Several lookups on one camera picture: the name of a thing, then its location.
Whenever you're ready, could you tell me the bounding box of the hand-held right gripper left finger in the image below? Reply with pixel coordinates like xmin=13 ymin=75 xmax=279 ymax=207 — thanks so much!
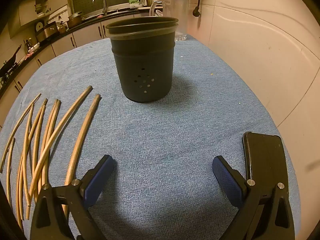
xmin=29 ymin=154 xmax=116 ymax=240

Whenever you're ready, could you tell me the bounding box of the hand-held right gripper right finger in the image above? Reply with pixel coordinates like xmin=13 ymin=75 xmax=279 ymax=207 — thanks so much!
xmin=212 ymin=155 xmax=296 ymax=240

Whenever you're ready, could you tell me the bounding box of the bunch of wooden chopsticks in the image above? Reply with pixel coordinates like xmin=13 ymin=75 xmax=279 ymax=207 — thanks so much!
xmin=0 ymin=85 xmax=102 ymax=227

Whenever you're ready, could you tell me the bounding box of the dark perforated utensil holder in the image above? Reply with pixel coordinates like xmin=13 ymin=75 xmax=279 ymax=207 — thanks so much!
xmin=105 ymin=16 xmax=180 ymax=103

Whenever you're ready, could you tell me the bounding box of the blue tablecloth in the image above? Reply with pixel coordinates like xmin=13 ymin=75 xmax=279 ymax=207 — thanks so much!
xmin=0 ymin=34 xmax=302 ymax=240

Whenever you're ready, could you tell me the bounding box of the black wok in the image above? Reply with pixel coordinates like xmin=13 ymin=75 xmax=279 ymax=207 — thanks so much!
xmin=0 ymin=44 xmax=22 ymax=77

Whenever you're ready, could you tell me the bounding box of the silver countertop appliance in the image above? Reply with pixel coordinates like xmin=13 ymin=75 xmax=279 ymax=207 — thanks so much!
xmin=36 ymin=21 xmax=59 ymax=42

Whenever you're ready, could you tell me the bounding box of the black kitchen countertop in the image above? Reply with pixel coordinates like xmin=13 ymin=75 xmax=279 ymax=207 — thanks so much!
xmin=0 ymin=5 xmax=150 ymax=98

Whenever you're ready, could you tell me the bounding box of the copper cooking pot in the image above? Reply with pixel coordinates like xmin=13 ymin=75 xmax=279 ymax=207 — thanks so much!
xmin=67 ymin=11 xmax=83 ymax=28

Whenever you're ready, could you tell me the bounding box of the clear glass pitcher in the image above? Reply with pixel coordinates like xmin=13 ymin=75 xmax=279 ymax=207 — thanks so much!
xmin=149 ymin=0 xmax=190 ymax=42

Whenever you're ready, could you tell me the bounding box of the steel sink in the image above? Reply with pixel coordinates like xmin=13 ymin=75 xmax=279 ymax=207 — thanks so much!
xmin=106 ymin=7 xmax=143 ymax=15

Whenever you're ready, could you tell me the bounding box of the chrome kitchen faucet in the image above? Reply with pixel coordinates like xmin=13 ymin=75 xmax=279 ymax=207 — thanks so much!
xmin=92 ymin=0 xmax=108 ymax=15

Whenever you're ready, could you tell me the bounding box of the wall shelf with dishes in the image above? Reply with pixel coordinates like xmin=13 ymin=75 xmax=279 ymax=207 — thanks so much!
xmin=35 ymin=1 xmax=52 ymax=17

